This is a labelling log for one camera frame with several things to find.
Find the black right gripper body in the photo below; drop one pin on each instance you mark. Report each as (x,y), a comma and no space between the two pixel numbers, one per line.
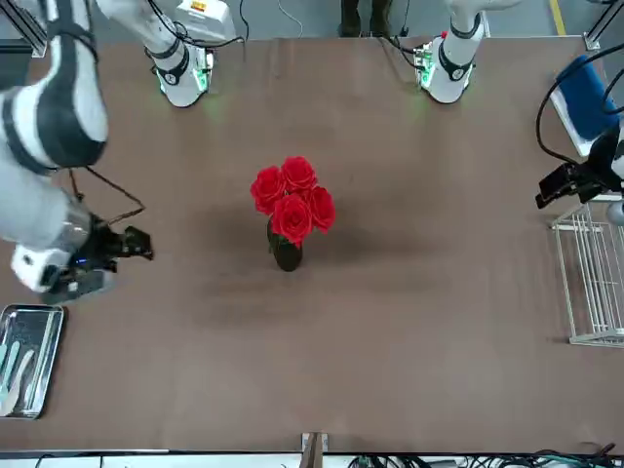
(100,246)

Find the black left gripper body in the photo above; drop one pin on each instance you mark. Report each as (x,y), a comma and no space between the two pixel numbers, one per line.
(599,166)

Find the black cylindrical vase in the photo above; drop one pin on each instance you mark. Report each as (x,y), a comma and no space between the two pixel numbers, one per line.
(287,261)

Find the red rose bouquet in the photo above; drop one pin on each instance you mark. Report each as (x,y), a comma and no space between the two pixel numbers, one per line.
(292,219)

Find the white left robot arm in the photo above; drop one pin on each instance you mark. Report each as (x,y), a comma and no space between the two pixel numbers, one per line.
(453,73)

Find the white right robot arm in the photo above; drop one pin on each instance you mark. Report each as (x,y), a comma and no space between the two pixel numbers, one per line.
(29,209)

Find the blue and white slanted stand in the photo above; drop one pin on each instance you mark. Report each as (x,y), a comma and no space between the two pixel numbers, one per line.
(580,88)

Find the steel tray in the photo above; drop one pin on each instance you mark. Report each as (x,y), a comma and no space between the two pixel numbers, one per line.
(49,341)

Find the wooden spoon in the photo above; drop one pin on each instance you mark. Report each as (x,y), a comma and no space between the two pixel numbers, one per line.
(22,370)

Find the white controller box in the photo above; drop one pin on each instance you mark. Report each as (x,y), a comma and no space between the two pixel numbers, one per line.
(205,14)

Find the person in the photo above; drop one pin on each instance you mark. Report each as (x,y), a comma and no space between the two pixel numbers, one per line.
(351,19)

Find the aluminium frame profile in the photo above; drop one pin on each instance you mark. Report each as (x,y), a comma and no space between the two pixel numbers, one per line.
(36,44)
(592,41)

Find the aluminium frame post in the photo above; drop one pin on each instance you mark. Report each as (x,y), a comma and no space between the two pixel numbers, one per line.
(314,453)

